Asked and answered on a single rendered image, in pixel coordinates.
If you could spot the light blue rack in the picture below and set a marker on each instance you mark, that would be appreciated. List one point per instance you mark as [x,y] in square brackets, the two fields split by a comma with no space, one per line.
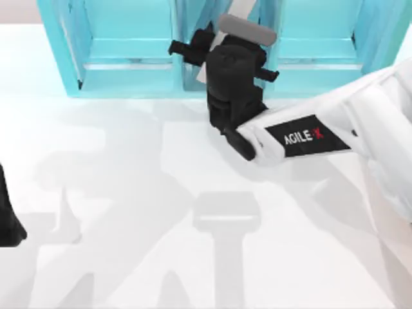
[128,48]

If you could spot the pale grey rounded box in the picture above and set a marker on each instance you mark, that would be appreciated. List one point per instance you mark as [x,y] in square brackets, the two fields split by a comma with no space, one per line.
[246,29]

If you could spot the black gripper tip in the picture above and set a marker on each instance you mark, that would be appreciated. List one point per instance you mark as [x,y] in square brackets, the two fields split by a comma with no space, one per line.
[9,219]

